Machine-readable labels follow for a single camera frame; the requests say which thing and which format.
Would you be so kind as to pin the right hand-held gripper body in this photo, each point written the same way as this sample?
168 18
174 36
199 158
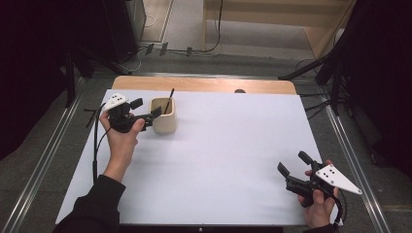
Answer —
336 178

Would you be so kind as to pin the person's left hand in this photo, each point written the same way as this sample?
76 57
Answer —
121 145

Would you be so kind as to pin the beige square cup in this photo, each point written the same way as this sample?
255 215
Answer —
165 126

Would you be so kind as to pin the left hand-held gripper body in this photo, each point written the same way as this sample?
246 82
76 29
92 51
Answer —
115 101

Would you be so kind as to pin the thin black brush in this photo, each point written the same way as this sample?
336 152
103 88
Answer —
170 95

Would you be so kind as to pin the black curtain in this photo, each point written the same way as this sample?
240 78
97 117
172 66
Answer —
32 64
382 81

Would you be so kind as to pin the black cabinet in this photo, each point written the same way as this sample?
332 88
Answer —
123 32

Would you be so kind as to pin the white table mat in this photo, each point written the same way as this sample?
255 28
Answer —
243 145

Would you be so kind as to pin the metal floor rail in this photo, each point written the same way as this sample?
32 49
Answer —
353 165
42 165

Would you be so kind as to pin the person's right hand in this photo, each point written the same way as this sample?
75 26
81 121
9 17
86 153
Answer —
319 212

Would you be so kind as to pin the black metal stand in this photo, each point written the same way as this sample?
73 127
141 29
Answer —
336 84
69 87

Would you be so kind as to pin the light wooden platform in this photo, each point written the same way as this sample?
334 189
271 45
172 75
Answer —
259 14

